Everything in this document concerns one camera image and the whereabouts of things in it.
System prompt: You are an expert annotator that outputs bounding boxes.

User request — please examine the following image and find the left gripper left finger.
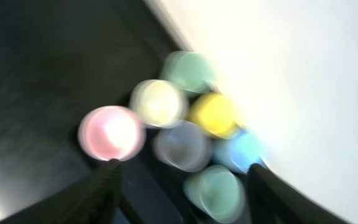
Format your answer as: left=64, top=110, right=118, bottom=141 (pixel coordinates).
left=0, top=158, right=124, bottom=224

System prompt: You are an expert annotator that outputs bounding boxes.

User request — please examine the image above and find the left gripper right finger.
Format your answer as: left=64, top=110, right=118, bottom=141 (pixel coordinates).
left=247, top=163, right=352, bottom=224

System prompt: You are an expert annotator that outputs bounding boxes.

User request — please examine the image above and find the pink cup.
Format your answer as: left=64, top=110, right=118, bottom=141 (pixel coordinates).
left=77, top=105, right=147, bottom=162

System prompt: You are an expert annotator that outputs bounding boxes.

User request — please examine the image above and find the green cup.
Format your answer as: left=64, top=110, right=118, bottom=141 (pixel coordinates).
left=159, top=50, right=219, bottom=96
left=182, top=164, right=247, bottom=224

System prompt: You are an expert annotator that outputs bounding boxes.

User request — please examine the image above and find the blue cup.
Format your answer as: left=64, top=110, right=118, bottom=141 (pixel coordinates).
left=212, top=129, right=269, bottom=175

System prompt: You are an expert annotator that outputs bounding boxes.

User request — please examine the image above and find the black tray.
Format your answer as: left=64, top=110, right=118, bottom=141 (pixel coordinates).
left=70, top=71, right=260, bottom=224

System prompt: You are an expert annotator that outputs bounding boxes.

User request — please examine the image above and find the yellow cup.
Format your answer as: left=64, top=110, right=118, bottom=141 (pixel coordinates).
left=187, top=92, right=245, bottom=140

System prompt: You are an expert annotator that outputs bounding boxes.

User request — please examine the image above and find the grey cup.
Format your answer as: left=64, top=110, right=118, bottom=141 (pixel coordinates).
left=152, top=121, right=213, bottom=173

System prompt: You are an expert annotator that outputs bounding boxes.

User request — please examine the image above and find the white cup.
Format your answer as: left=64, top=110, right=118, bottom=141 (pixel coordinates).
left=129, top=79, right=188, bottom=129

